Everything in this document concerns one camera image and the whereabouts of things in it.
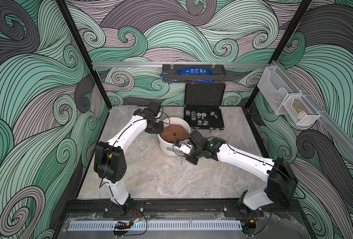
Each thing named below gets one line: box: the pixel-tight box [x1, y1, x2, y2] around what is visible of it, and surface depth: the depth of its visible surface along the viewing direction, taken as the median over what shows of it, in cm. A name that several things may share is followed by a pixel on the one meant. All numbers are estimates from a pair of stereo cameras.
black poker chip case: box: [183, 82, 226, 134], surface depth 113 cm
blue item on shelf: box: [177, 67, 215, 83], surface depth 94 cm
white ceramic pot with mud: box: [158, 117, 191, 158], surface depth 93 cm
